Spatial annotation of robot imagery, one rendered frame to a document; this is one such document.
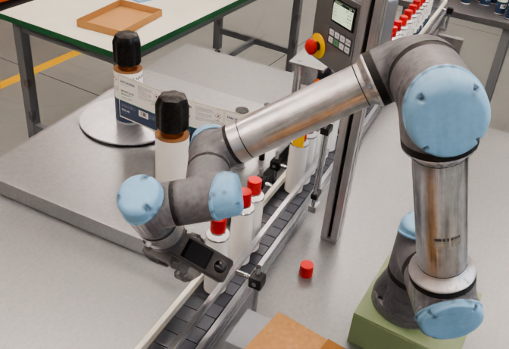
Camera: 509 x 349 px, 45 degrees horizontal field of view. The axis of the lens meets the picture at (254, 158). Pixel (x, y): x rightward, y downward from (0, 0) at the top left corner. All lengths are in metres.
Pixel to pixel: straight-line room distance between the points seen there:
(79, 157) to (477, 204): 1.18
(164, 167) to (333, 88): 0.68
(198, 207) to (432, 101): 0.39
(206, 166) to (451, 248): 0.42
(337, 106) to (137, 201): 0.36
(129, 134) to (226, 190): 0.99
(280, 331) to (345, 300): 0.50
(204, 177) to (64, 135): 1.02
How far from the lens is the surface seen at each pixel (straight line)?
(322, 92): 1.02
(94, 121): 1.99
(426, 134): 0.88
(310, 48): 1.46
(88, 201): 1.67
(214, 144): 1.06
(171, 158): 1.56
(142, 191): 0.97
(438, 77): 0.88
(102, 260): 1.56
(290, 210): 1.65
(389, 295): 1.33
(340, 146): 1.48
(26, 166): 1.83
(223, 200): 0.96
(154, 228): 1.00
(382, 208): 1.81
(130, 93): 1.88
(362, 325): 1.37
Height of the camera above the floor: 1.89
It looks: 33 degrees down
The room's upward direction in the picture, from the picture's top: 5 degrees clockwise
